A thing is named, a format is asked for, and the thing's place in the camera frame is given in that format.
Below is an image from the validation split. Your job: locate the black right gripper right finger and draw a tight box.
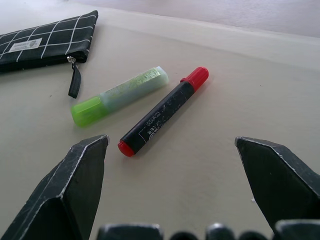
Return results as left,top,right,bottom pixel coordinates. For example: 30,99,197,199
234,136,320,228

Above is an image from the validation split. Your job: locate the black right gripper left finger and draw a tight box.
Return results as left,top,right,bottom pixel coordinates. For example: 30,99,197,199
0,134,110,240

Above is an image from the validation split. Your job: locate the black grid pencil case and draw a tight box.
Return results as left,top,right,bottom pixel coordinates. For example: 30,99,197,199
0,10,99,99

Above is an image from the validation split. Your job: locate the green highlighter pen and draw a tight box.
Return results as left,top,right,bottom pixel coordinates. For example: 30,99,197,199
70,65,170,129

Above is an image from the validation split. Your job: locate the black marker with red cap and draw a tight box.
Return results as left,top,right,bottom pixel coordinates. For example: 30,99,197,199
117,66,210,158

